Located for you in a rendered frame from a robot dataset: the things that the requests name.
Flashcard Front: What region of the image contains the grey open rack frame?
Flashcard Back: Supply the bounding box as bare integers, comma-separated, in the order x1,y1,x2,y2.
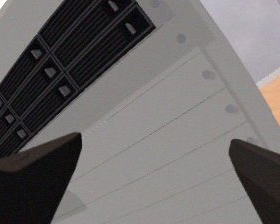
0,0,280,224

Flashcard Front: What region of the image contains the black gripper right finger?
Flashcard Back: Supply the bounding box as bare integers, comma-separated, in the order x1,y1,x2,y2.
228,139,280,224

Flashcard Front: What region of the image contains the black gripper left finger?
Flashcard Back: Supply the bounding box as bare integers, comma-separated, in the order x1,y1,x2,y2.
0,132,82,224

